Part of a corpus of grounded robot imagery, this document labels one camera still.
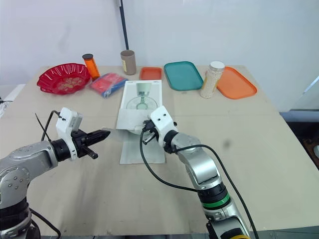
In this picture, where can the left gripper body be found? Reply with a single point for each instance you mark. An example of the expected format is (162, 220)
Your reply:
(78, 142)

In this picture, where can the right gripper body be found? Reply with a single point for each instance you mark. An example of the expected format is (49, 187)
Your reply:
(150, 127)

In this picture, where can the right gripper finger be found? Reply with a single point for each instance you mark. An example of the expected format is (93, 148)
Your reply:
(150, 138)

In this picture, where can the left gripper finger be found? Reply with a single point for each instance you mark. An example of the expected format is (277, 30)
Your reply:
(90, 152)
(97, 135)

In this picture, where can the white fan box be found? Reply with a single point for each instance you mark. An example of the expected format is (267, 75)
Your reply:
(139, 99)

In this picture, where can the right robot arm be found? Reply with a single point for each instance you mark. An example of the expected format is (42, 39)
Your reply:
(202, 164)

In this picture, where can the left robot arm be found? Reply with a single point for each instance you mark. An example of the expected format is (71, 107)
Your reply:
(27, 159)

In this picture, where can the red and blue pack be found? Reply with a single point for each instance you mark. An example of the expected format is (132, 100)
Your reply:
(108, 83)

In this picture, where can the small orange tray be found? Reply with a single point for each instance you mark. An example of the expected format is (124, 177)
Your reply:
(150, 73)

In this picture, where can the teal plastic tray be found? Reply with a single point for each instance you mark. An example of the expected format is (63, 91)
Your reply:
(183, 74)

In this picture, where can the red plastic bowl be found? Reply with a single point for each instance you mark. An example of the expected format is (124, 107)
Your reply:
(63, 79)

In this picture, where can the brown cardboard tube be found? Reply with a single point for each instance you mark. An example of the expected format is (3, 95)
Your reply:
(128, 63)

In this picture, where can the orange jar with black lid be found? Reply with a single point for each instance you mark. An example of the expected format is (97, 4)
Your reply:
(91, 66)

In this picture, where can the clear jar of white beads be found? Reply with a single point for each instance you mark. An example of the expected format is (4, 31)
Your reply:
(210, 79)

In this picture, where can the large orange tray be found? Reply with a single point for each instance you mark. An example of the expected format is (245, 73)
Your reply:
(235, 84)

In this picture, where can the black pole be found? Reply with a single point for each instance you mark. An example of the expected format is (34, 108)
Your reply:
(124, 25)

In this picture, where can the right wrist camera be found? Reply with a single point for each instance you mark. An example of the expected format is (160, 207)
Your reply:
(162, 119)

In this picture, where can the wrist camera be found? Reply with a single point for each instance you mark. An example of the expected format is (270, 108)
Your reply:
(162, 119)
(65, 122)

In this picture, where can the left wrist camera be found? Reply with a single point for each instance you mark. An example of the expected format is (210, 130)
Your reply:
(65, 122)

